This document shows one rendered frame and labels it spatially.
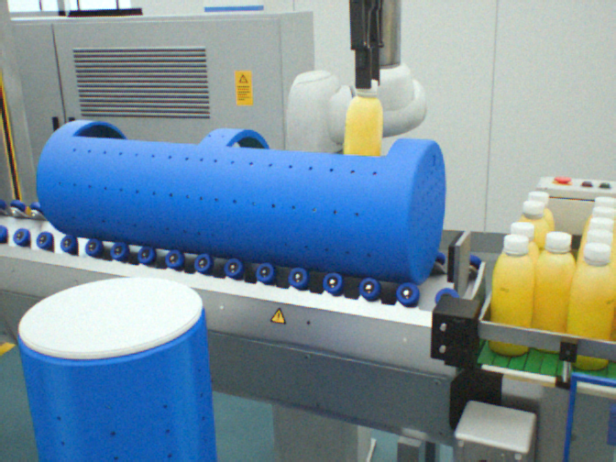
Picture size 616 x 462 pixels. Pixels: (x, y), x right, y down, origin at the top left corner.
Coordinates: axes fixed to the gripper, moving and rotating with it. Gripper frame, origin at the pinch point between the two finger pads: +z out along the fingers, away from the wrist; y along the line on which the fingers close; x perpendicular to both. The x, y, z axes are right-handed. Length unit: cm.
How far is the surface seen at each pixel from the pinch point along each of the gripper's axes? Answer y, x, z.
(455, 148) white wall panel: -274, -46, 71
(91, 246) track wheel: 8, -65, 39
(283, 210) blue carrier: 10.6, -13.3, 25.3
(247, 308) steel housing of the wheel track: 9, -24, 48
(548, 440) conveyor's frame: 19, 38, 57
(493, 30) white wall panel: -276, -27, 5
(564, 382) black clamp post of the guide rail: 19, 39, 46
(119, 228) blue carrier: 9, -55, 34
